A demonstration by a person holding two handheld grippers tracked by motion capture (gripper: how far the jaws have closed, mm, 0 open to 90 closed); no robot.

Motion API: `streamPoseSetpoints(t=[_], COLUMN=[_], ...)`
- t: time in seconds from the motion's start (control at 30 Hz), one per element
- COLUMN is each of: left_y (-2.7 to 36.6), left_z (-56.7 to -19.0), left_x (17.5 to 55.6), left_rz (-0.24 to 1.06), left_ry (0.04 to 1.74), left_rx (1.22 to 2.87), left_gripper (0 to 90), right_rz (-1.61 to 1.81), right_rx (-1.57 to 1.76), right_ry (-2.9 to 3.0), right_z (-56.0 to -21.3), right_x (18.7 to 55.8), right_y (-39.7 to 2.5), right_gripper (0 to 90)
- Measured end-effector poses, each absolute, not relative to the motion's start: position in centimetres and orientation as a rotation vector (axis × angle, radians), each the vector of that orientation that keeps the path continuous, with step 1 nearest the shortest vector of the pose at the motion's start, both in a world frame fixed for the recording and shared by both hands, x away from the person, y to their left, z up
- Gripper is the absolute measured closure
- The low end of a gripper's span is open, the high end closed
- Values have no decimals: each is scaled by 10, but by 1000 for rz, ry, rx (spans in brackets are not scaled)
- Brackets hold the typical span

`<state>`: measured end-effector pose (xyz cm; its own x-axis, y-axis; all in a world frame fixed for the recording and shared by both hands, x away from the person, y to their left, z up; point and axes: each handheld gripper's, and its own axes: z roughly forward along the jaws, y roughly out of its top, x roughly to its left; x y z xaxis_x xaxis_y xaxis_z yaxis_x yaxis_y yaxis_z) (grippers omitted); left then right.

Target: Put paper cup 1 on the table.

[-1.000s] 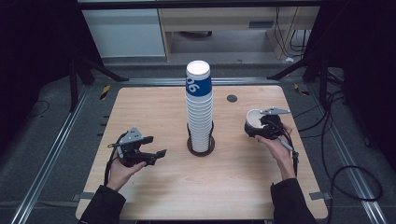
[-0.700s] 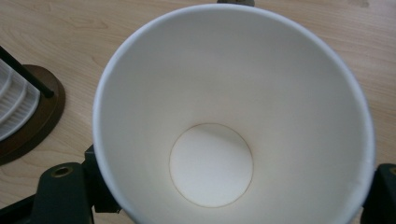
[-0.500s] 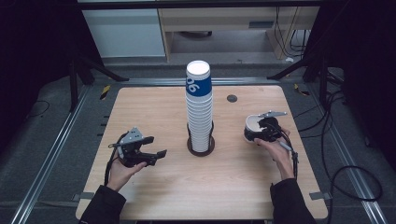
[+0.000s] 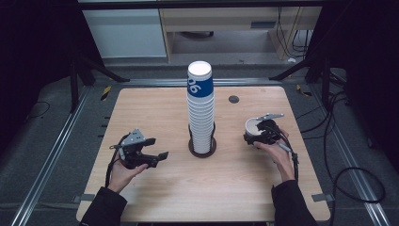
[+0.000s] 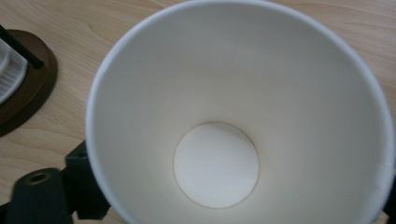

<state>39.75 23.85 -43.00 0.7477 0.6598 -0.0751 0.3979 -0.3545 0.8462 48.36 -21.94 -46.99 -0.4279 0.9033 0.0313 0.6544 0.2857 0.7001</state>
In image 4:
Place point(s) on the stack of paper cups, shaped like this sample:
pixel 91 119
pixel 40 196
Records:
pixel 200 113

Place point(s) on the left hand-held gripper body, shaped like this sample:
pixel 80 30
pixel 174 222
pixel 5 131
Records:
pixel 133 138

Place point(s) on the blue white paper cup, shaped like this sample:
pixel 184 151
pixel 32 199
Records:
pixel 251 128

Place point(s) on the person's right hand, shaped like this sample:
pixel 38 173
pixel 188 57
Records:
pixel 280 157

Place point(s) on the metal floor rail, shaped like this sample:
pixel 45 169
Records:
pixel 156 82
pixel 47 166
pixel 351 163

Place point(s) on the dark round table grommet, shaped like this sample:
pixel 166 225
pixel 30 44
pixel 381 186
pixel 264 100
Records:
pixel 233 99

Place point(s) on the black metal stand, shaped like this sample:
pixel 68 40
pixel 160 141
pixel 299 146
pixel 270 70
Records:
pixel 326 84
pixel 74 91

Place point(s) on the black cup holder stand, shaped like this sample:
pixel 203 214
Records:
pixel 202 153

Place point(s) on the person's left hand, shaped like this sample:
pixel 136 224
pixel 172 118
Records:
pixel 120 177

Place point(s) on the yellow black tape strip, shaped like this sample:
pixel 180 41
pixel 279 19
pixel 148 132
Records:
pixel 106 93
pixel 303 91

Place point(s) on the white cabinet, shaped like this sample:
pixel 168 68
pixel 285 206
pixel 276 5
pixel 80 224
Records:
pixel 125 34

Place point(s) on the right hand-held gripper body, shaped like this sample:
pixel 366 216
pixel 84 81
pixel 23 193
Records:
pixel 270 132

